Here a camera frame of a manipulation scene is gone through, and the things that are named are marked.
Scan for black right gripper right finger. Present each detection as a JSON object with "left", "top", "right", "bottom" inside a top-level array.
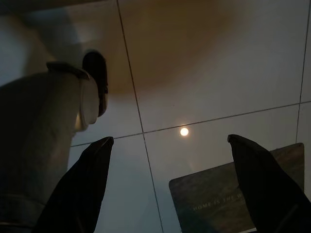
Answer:
[{"left": 227, "top": 134, "right": 311, "bottom": 233}]

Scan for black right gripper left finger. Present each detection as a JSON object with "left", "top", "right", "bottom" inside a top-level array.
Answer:
[{"left": 31, "top": 136, "right": 114, "bottom": 233}]

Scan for dark doormat with white lettering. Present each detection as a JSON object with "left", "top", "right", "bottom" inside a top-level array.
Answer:
[{"left": 169, "top": 142, "right": 306, "bottom": 233}]

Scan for robot right leg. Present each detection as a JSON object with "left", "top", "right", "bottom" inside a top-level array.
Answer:
[{"left": 0, "top": 50, "right": 109, "bottom": 233}]

